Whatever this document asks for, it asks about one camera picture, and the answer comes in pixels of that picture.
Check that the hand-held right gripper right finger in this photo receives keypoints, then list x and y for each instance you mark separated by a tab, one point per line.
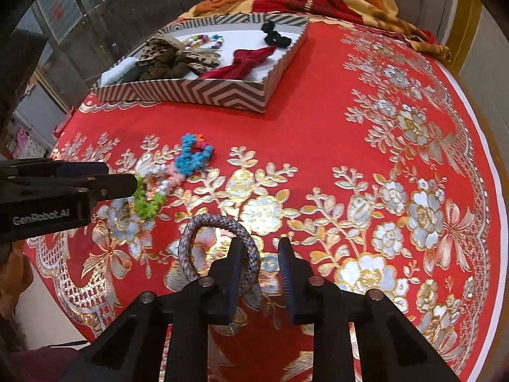
287	274

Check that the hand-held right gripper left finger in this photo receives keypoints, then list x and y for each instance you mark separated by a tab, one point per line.
236	274

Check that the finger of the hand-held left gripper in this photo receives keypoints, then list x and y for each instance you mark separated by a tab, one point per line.
79	168
115	186

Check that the brown scrunchie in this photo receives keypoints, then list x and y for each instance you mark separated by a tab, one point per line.
159	69

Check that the striped cardboard box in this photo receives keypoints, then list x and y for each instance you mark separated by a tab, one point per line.
222	97

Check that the leopard print bow clip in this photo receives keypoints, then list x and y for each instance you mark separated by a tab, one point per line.
204	63

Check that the dark red bow clip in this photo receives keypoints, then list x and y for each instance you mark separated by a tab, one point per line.
238	65

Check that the black scrunchie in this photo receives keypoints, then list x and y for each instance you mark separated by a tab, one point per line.
276	38

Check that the orange brown cloth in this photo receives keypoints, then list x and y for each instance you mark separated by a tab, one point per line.
16	282

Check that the light blue scrunchie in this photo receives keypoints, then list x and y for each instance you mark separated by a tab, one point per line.
113	73

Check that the black folded cloth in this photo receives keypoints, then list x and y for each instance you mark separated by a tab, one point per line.
131	75

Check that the red floral tablecloth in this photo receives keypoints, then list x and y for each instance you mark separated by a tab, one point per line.
318	147

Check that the metal framed glass door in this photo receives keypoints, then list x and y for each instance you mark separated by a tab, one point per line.
79	28

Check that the golden door frame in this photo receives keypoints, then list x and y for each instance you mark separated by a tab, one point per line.
463	28

